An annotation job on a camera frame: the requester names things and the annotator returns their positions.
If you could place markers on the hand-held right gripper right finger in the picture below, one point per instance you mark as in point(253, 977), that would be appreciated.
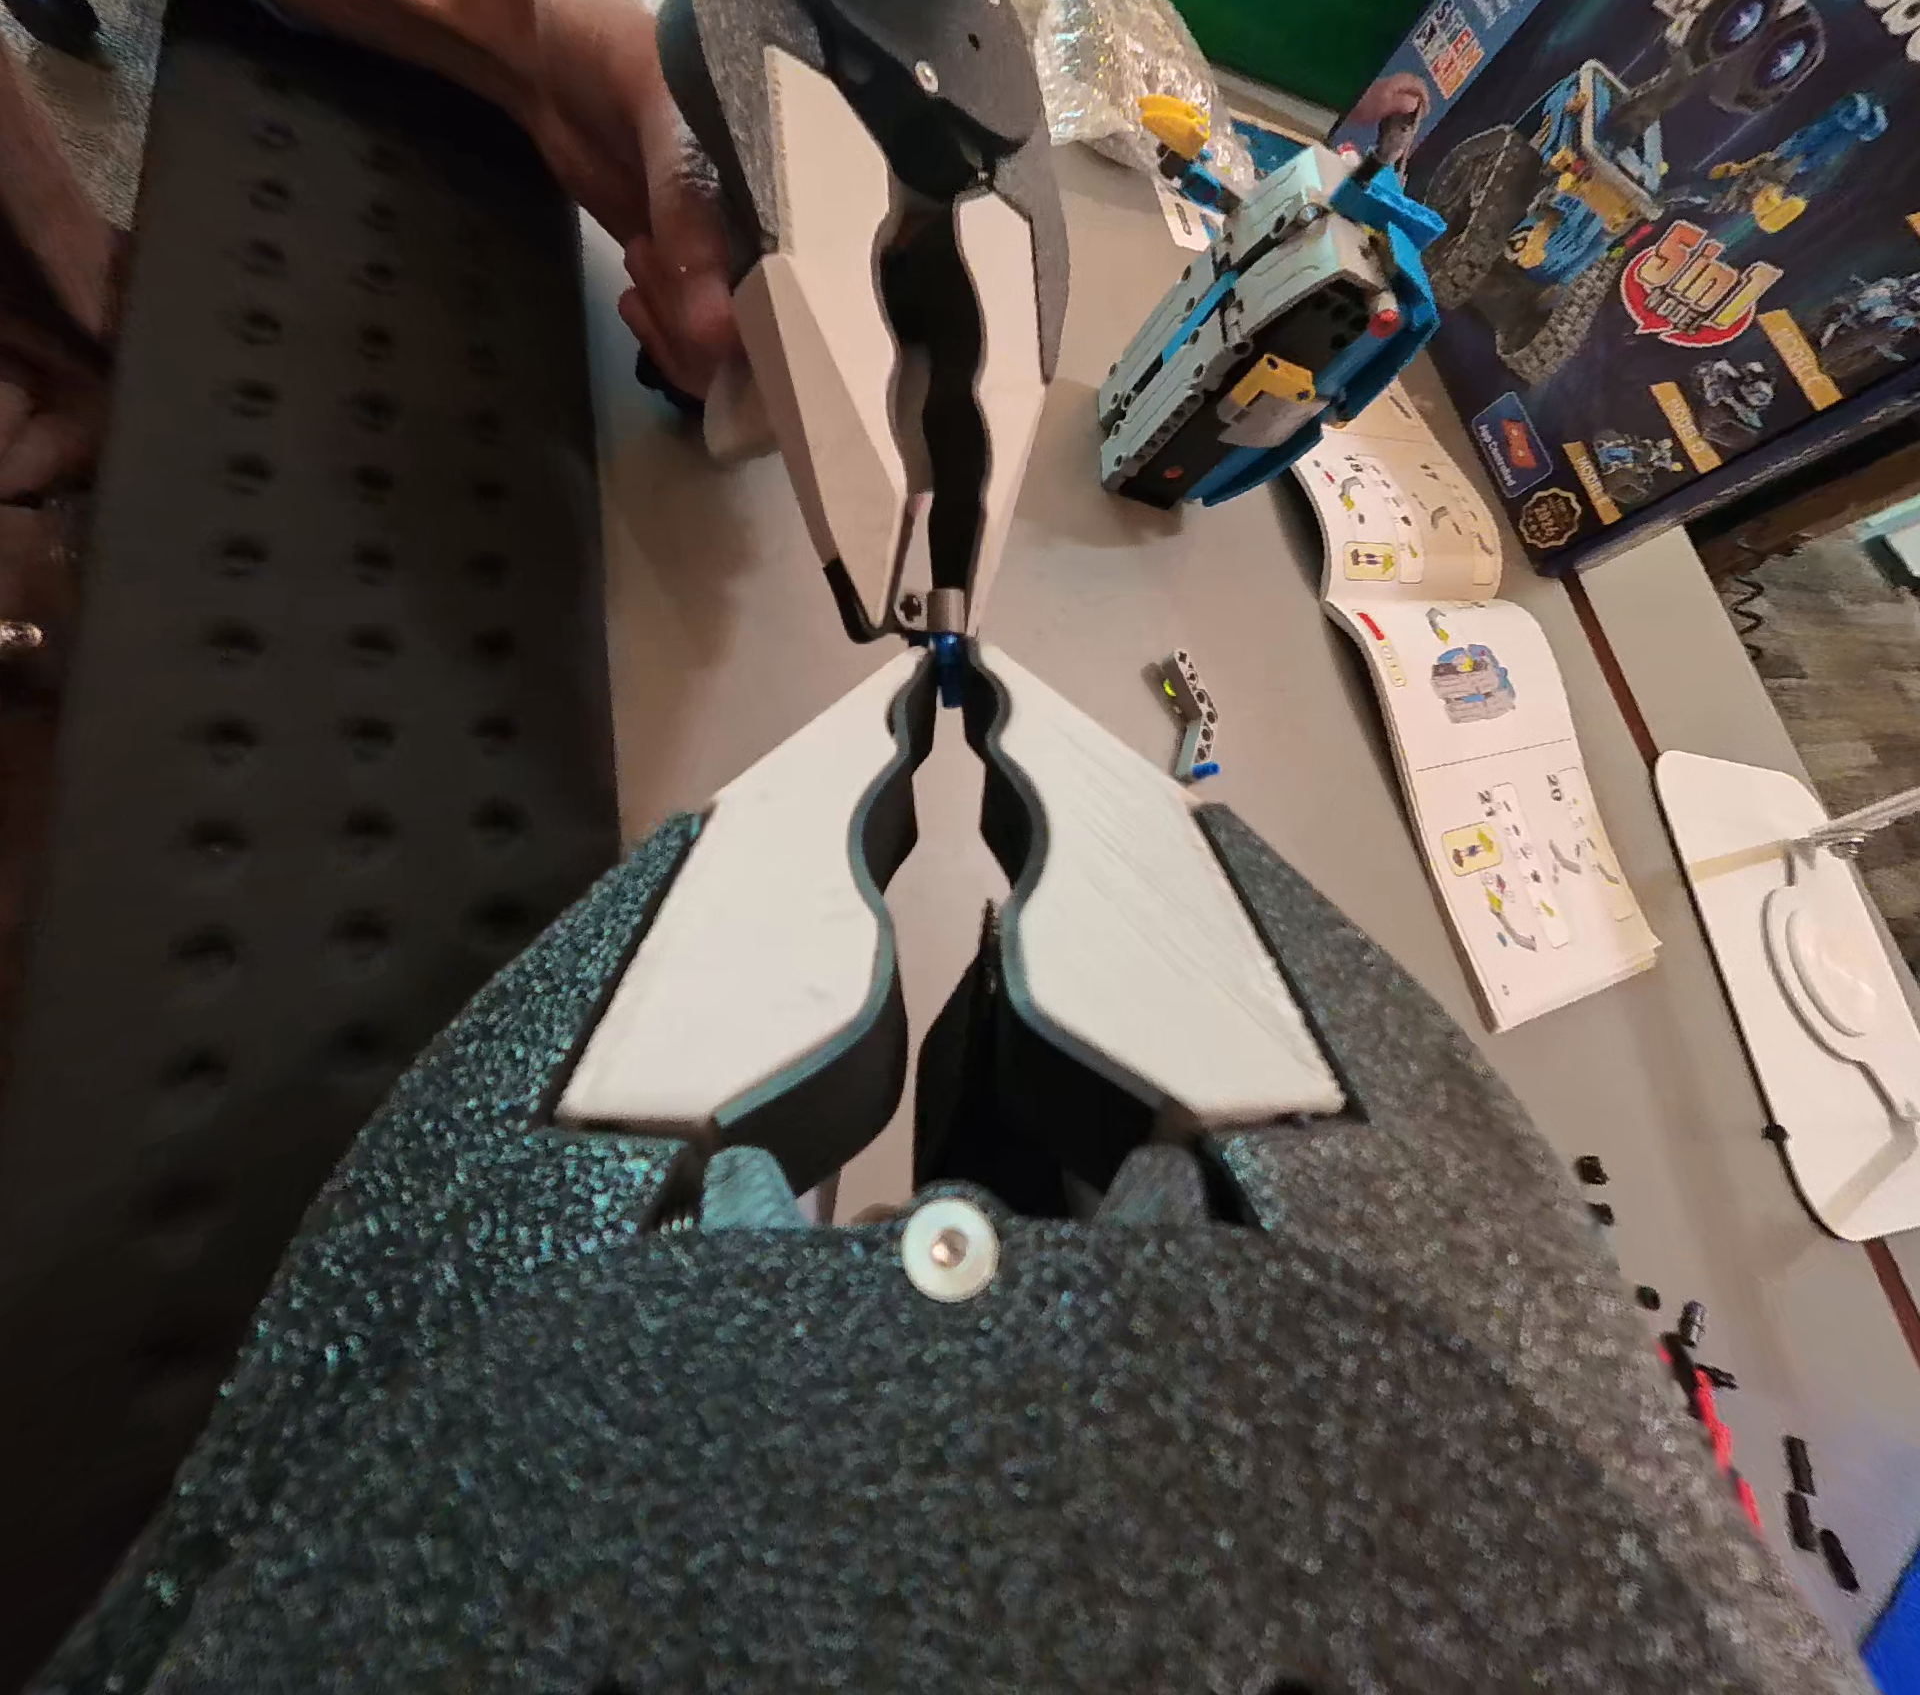
point(1155, 959)

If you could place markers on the person's left hand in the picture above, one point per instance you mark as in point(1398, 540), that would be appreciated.
point(661, 254)

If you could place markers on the brown shirt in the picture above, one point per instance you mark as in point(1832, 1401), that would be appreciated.
point(44, 224)

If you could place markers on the white folding book stand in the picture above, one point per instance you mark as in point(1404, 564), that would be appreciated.
point(1755, 975)

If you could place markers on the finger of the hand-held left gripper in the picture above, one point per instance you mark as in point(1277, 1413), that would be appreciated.
point(1012, 344)
point(825, 404)

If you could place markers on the clear plastic bags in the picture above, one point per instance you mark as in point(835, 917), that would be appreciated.
point(1095, 14)

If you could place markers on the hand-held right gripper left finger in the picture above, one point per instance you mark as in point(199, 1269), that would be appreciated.
point(735, 959)

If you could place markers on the pile of small brick pieces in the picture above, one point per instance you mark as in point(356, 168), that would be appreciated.
point(1710, 1395)

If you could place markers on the blue plastic bin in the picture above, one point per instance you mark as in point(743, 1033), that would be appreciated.
point(1893, 1643)

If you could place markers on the open instruction booklet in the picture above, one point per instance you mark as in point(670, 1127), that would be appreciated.
point(1501, 749)

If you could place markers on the dark blue robot kit box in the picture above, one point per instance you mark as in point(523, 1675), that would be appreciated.
point(1680, 194)

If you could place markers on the grey desk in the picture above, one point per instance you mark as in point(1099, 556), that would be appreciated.
point(1200, 615)

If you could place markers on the blue grey brick robot model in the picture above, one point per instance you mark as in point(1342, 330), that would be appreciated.
point(1274, 330)

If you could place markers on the grey angled beam piece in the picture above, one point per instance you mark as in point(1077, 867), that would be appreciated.
point(1197, 711)

